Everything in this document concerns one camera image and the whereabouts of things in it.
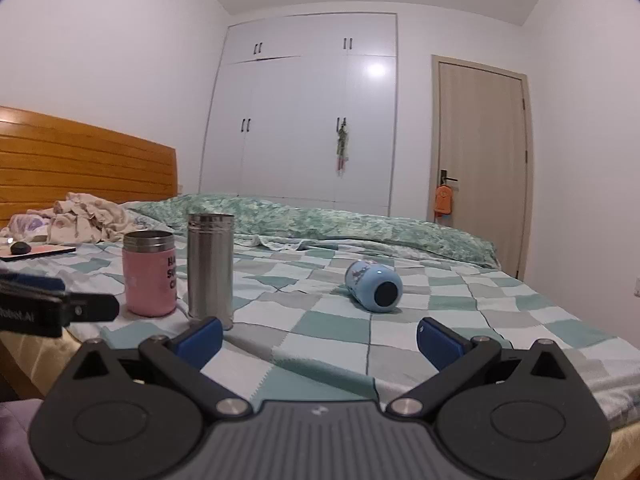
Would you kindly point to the wooden bed headboard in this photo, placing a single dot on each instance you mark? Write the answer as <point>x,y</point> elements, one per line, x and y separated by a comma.
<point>75,160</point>

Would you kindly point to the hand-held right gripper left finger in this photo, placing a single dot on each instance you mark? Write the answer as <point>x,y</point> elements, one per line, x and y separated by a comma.
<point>199,342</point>

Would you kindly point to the beige clothes pile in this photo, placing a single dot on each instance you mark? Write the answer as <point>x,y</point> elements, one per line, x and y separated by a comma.
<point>85,220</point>

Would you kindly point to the hanging tassel ornament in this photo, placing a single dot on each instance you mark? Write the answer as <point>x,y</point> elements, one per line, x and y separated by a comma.
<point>341,147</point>

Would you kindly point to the small black oval object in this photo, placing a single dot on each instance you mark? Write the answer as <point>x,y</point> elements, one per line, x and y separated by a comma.
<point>20,247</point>

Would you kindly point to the checkered blanket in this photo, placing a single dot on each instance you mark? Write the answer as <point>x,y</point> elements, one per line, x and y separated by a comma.
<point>310,320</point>

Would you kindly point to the light blue cup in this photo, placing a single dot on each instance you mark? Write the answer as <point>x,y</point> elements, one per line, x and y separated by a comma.
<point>364,285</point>

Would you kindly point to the purple floral cloth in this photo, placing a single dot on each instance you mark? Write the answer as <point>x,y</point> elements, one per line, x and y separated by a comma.
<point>25,222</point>

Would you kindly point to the white wardrobe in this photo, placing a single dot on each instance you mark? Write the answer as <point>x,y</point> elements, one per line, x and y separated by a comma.
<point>280,125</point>

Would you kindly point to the pink black mouse pad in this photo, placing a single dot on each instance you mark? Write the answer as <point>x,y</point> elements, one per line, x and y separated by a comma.
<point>47,252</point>

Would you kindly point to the orange hanging tag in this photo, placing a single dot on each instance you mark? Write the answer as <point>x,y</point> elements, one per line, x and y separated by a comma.
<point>444,200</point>

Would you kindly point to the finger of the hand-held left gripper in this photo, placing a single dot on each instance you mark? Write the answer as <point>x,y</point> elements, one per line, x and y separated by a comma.
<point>92,307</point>
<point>35,282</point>

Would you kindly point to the pink cup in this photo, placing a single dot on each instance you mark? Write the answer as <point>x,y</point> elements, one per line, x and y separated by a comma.
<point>145,280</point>

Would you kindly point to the light wooden door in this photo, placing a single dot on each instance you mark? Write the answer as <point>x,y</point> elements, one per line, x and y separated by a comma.
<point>480,150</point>

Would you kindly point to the green patterned quilt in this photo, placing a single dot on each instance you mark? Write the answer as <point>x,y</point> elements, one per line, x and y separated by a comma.
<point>350,225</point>

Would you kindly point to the stainless steel cup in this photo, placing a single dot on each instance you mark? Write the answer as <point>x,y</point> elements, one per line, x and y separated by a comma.
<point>210,270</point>

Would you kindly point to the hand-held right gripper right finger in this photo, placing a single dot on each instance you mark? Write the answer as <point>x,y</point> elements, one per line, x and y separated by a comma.
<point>439,345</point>

